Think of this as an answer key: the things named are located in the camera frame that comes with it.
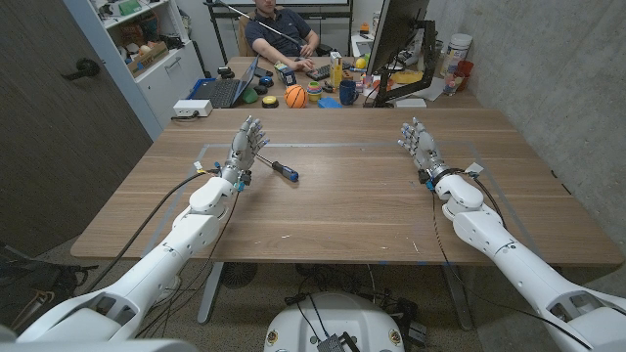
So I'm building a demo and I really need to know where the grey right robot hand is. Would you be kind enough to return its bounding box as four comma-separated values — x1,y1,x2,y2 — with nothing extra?
396,115,451,185

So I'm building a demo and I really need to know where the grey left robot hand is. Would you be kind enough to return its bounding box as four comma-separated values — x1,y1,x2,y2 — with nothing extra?
220,114,270,186

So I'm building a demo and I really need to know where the black laptop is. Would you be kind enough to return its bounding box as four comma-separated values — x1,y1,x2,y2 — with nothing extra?
191,54,260,110

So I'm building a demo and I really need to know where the white power box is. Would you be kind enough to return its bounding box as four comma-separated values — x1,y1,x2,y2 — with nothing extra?
172,99,214,118

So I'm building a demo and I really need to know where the clear drinking glass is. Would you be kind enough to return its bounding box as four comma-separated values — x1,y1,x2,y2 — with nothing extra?
442,71,464,97

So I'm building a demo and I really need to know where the orange basketball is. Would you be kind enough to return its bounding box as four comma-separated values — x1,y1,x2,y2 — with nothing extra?
284,84,309,110

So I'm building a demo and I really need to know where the small blue printed box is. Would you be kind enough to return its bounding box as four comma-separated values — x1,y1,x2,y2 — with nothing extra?
273,61,298,88

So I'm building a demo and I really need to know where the red cup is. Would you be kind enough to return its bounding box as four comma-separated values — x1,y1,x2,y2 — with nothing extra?
455,59,474,92

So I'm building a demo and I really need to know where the dark blue mug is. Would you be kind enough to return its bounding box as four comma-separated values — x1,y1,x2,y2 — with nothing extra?
338,79,361,107

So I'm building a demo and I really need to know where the black monitor stand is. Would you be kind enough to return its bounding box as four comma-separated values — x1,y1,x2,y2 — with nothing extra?
374,19,439,107

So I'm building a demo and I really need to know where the white shelf cabinet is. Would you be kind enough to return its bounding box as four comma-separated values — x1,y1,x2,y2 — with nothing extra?
63,0,206,141

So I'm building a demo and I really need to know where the white lidded canister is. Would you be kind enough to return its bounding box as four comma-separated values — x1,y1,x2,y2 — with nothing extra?
439,32,474,77

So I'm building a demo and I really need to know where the black keyboard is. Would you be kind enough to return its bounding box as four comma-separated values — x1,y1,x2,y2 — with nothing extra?
305,62,356,82

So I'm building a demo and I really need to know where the yellow carton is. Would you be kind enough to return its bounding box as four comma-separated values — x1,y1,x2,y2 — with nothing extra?
329,51,344,89

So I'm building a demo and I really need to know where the black computer monitor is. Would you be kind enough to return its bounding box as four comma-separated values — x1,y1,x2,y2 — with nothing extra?
365,0,431,77

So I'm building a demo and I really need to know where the silver reacher grabber stick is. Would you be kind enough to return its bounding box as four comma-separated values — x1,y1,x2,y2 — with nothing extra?
214,0,314,50

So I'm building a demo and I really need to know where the seated person in dark polo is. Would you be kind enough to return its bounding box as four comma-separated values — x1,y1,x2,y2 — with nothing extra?
243,0,322,72

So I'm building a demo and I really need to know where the cardboard box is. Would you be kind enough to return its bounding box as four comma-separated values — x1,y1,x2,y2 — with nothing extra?
125,41,170,78

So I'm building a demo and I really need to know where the grey table leg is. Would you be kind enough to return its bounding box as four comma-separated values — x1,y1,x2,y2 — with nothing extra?
441,263,474,331
197,261,225,326

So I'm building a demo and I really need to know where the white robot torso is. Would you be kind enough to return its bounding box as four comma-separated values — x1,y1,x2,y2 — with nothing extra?
263,291,406,352

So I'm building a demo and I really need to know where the black bag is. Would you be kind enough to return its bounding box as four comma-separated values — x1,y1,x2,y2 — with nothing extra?
0,242,99,336

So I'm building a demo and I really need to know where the blue black handled screwdriver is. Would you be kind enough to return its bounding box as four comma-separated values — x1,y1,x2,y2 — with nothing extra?
254,154,300,183

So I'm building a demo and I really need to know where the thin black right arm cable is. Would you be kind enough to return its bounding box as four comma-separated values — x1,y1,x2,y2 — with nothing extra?
429,190,596,351

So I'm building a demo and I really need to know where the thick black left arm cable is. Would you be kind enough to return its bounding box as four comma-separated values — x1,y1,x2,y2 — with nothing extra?
82,168,224,294

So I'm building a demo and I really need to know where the black door handle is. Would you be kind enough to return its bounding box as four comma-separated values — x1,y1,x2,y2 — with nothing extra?
62,57,102,82

